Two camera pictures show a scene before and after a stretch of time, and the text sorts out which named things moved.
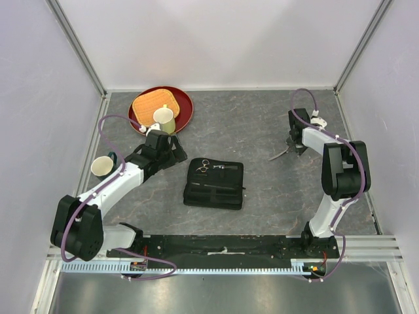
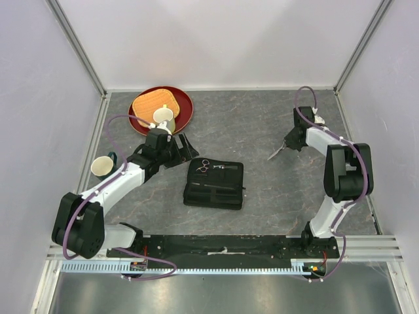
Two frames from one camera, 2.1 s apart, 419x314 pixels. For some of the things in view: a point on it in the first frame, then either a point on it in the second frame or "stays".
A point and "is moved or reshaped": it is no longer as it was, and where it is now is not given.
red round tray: x=186 y=106 stays
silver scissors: x=205 y=162 stays
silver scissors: x=272 y=157 is moved or reshaped
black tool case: x=220 y=187 stays
